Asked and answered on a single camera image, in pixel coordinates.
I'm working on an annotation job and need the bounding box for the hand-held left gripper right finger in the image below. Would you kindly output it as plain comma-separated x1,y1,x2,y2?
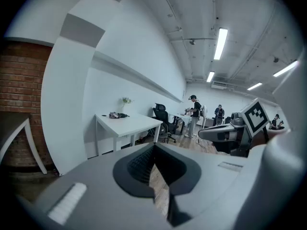
154,143,248,230

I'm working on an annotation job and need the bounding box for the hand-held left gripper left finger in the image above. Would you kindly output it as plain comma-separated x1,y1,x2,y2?
35,143,172,230

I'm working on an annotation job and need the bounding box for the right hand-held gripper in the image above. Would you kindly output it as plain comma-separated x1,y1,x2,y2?
198,98,270,157

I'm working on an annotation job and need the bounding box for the white desk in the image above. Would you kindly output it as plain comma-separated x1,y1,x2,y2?
95,113,164,156
167,113,193,132

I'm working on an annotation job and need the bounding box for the black office chair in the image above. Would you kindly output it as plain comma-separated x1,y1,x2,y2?
152,103,179,144

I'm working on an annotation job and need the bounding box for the white air conditioner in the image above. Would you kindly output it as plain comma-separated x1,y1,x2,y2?
211,81,228,90

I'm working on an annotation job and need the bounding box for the vase with flowers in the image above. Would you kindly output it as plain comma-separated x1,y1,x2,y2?
121,97,134,115

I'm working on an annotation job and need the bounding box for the white table with slanted leg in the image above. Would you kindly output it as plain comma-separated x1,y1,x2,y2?
0,113,48,175

